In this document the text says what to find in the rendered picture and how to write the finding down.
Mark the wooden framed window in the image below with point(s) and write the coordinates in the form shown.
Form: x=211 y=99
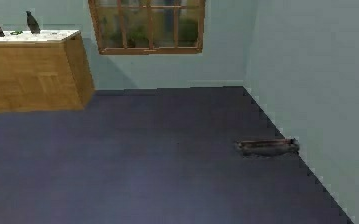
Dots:
x=148 y=26

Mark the dark brown baseball bat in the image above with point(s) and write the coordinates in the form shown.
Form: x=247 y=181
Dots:
x=267 y=147

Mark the wooden counter with white top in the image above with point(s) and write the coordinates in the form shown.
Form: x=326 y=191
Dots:
x=33 y=73

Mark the dark grey bottle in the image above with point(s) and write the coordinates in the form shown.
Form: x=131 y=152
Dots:
x=32 y=23

